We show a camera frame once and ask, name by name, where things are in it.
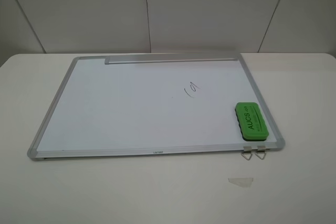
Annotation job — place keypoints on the white aluminium-framed whiteboard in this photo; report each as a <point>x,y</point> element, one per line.
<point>151,104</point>

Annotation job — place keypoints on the clear tape piece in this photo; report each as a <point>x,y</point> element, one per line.
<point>241,182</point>

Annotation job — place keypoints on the metal hanging clip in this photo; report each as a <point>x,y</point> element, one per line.
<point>247,153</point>
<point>261,152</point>

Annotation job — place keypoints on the right metal hanging clip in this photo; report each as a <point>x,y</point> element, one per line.
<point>261,152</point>

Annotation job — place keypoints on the left metal hanging clip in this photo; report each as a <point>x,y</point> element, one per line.
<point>247,153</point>

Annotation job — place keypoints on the green whiteboard eraser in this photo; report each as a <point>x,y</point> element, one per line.
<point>251,123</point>

